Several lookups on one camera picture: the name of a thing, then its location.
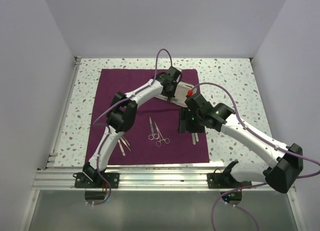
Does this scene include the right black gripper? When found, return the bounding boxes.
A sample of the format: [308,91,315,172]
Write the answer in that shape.
[177,107,205,133]

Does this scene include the steel instrument tray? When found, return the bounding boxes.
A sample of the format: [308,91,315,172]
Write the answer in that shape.
[155,72,194,108]

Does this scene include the steel scissors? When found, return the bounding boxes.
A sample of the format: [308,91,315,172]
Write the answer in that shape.
[148,117,159,141]

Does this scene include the purple cloth wrap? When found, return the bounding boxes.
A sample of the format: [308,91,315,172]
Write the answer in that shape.
[91,69,210,165]

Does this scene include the thin steel forceps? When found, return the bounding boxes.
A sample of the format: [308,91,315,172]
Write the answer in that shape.
[121,136,131,151]

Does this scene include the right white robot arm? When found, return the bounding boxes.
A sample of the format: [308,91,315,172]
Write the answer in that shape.
[178,90,303,194]

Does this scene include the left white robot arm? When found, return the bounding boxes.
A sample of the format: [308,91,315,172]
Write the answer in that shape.
[82,66,182,188]

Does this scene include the aluminium front rail frame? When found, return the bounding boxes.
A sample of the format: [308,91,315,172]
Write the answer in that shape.
[31,167,296,192]

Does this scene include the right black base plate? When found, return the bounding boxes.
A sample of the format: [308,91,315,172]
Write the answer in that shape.
[206,168,252,189]

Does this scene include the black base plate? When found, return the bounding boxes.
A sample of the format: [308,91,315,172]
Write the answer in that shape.
[206,168,252,189]
[72,172,120,189]

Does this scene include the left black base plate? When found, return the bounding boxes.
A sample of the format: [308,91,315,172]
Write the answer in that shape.
[72,172,120,189]

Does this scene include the aluminium left side rail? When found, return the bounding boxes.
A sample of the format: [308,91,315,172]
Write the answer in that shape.
[44,56,82,169]

